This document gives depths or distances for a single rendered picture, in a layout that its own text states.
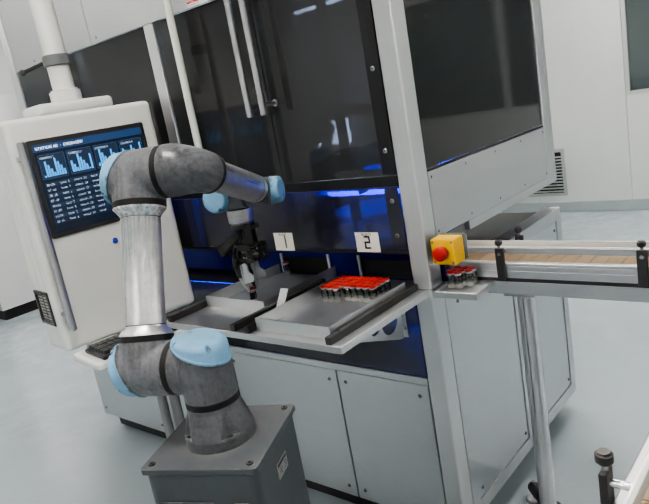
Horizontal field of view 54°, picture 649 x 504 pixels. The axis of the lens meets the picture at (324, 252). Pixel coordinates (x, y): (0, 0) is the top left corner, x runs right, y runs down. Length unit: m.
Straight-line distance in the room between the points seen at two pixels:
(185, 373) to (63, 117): 1.13
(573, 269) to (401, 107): 0.60
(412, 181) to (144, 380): 0.86
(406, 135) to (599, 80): 4.69
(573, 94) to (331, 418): 4.70
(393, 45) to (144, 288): 0.87
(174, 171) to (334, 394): 1.10
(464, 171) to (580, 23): 4.48
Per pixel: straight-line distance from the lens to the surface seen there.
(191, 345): 1.32
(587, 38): 6.34
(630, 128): 6.29
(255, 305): 1.88
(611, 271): 1.71
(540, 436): 2.04
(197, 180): 1.40
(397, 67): 1.72
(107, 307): 2.28
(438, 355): 1.88
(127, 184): 1.43
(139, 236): 1.42
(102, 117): 2.27
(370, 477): 2.30
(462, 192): 1.95
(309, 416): 2.34
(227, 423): 1.37
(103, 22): 2.64
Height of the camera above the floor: 1.44
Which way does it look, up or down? 13 degrees down
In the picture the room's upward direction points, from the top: 10 degrees counter-clockwise
